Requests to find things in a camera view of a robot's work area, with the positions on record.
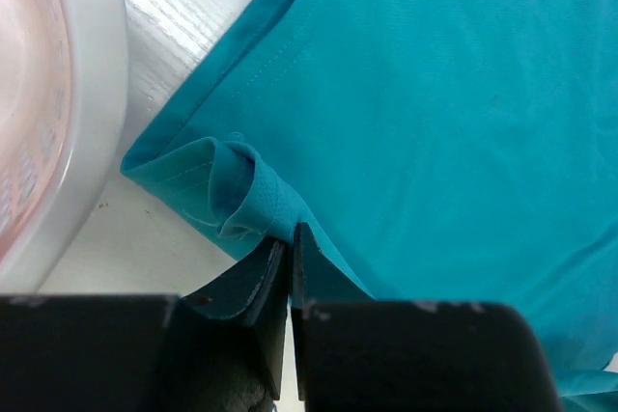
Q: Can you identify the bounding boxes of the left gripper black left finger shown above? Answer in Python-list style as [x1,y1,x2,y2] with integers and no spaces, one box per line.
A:
[1,238,287,411]

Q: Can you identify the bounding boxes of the teal t shirt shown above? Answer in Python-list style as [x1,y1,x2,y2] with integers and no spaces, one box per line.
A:
[122,0,617,411]

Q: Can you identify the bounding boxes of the white plastic laundry basket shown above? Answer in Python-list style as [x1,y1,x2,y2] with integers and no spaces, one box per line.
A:
[1,0,128,293]

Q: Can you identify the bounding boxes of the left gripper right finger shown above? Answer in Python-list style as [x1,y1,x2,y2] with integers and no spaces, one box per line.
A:
[291,223,562,411]

